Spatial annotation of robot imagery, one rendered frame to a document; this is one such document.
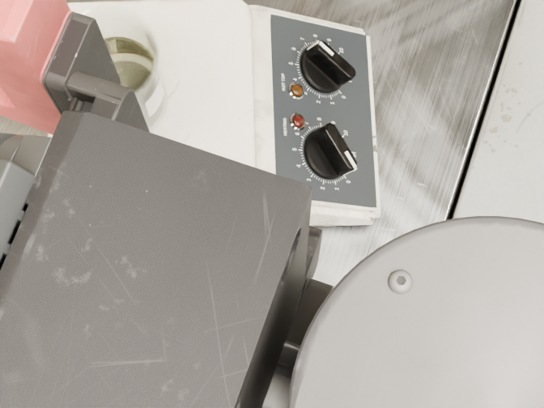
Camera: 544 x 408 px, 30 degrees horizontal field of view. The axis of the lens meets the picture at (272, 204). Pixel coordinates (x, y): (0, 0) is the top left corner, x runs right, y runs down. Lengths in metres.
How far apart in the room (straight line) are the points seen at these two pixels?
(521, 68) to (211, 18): 0.22
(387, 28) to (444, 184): 0.12
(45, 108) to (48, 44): 0.03
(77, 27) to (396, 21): 0.48
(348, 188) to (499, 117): 0.13
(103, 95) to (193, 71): 0.38
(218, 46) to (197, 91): 0.03
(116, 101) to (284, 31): 0.42
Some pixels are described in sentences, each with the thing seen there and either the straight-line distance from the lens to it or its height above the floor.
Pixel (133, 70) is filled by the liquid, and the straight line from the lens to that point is 0.56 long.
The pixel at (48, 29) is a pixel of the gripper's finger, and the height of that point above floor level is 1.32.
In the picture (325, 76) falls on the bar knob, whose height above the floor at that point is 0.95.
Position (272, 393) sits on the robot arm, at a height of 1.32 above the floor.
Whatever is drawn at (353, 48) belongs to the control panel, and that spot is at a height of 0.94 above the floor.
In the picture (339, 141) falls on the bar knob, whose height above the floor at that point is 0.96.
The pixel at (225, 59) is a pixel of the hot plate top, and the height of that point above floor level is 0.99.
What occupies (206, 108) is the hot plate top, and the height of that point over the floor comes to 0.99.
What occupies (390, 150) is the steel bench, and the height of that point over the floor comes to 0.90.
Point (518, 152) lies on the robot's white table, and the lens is 0.69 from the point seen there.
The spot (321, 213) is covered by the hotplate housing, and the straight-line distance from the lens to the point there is 0.62.
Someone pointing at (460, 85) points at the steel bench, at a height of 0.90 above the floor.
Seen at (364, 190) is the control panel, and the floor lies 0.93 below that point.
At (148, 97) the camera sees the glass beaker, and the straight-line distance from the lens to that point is 0.54.
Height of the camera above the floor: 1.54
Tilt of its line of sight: 75 degrees down
